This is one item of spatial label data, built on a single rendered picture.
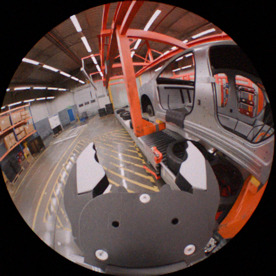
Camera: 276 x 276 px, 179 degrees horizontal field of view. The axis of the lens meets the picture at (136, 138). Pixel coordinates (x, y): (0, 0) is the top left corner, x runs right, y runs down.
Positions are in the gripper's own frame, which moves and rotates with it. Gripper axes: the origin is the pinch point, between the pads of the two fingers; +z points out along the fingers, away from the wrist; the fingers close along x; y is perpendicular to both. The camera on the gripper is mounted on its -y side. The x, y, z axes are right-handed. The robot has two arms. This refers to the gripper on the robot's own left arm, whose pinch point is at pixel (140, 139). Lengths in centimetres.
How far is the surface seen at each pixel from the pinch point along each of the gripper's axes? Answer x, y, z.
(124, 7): -15, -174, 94
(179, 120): 60, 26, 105
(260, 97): 301, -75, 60
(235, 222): 55, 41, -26
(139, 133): 3, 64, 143
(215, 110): 80, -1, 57
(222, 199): 77, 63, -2
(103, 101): -371, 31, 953
